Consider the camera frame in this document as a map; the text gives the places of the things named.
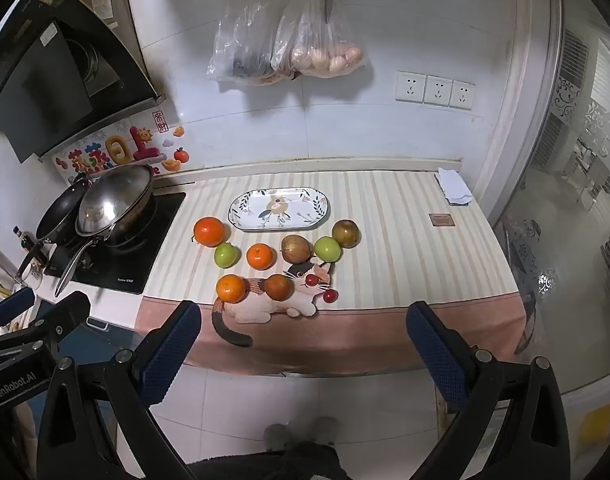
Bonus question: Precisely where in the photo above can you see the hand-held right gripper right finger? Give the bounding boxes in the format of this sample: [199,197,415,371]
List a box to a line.
[406,301,570,480]

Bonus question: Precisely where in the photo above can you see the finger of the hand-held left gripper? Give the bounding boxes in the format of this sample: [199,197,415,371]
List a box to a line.
[0,287,36,333]
[12,291,91,346]

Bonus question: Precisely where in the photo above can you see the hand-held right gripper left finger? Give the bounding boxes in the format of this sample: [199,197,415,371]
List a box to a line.
[36,300,203,480]

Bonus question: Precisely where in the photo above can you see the dark brownish orange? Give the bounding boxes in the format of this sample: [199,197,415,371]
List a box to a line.
[264,274,294,302]

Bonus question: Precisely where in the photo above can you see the brown kiwi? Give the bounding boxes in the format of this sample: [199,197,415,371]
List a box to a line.
[332,219,360,249]

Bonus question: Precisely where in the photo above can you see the green apple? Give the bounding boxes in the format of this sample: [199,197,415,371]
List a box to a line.
[313,236,342,263]

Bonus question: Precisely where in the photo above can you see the red apple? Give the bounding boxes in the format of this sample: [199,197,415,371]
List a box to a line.
[281,234,313,264]

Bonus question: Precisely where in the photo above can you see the floral oval plate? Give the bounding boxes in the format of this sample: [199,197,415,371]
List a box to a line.
[228,187,331,232]

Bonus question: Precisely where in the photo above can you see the white mug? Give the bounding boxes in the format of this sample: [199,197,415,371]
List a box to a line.
[15,256,44,291]

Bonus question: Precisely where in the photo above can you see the dark bottle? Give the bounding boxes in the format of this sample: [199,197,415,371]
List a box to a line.
[12,225,36,252]

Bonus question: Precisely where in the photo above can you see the striped tablecloth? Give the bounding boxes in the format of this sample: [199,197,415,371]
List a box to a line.
[135,169,528,376]

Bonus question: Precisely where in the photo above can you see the cat shaped cloth patch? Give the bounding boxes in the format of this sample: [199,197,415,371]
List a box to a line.
[211,261,340,348]

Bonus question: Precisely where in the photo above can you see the black frying pan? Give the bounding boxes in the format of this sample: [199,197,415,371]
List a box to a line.
[16,172,93,282]

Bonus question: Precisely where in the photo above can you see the black induction cooktop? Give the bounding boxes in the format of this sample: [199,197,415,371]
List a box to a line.
[44,191,187,296]

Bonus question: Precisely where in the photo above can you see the steel wok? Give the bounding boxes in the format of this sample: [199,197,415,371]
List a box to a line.
[54,195,158,297]

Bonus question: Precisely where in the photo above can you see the grey slipper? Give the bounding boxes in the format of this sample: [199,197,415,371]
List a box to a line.
[264,424,289,451]

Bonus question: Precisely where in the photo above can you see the glass wok lid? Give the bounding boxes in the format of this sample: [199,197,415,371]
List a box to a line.
[75,164,155,235]

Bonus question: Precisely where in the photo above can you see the person's dark fleece clothing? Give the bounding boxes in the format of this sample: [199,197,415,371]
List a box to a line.
[185,440,346,480]

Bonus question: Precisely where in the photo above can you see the white folded cloth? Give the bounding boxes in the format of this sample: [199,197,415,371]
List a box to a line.
[436,167,473,207]

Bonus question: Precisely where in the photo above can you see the frosted glass sliding door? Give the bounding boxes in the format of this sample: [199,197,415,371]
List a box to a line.
[490,0,610,411]

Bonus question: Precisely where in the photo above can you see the black range hood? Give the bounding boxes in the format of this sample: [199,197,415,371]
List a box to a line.
[0,0,166,163]

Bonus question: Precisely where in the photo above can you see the clear plastic bag with eggs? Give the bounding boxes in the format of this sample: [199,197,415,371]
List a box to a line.
[271,0,368,81]

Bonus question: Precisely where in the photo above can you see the colourful wall sticker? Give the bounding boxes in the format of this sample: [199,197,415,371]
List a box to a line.
[52,110,191,188]

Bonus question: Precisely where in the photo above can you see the white wall socket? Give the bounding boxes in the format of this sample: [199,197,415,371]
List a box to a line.
[449,79,476,110]
[396,71,427,103]
[425,75,453,107]

